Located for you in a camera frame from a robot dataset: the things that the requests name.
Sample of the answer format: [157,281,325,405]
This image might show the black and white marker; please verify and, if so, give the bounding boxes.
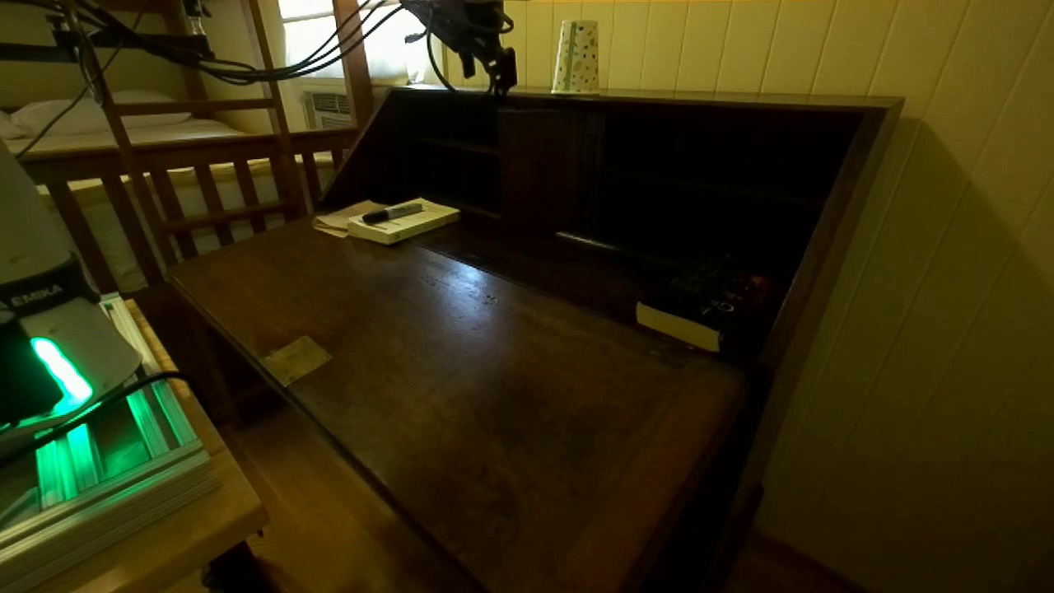
[360,196,429,227]

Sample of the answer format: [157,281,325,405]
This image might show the black cable bundle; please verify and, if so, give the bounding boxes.
[0,0,463,159]

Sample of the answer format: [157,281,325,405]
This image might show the aluminium mounting frame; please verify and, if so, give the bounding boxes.
[0,375,217,566]

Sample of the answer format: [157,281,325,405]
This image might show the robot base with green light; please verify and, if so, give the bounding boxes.
[0,143,147,438]

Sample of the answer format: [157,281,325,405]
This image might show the black base cable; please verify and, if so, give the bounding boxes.
[0,369,192,456]

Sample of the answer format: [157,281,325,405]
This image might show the green lit device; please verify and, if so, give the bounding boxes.
[0,294,272,593]

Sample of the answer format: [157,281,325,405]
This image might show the wooden ladder frame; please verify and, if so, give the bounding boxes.
[55,0,375,278]

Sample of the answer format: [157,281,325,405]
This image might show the small paper label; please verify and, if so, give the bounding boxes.
[259,333,336,390]

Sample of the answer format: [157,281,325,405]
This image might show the speckled paper coffee cup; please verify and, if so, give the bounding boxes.
[548,16,607,95]

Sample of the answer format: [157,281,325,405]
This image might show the black book with keyboard cover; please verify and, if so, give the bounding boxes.
[633,250,777,360]

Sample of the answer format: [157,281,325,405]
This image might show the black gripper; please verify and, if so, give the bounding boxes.
[397,0,524,100]

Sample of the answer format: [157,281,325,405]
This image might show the dark wooden secretary desk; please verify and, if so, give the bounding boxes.
[161,85,906,593]

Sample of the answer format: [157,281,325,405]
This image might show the wooden chair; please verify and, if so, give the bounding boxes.
[21,125,363,296]

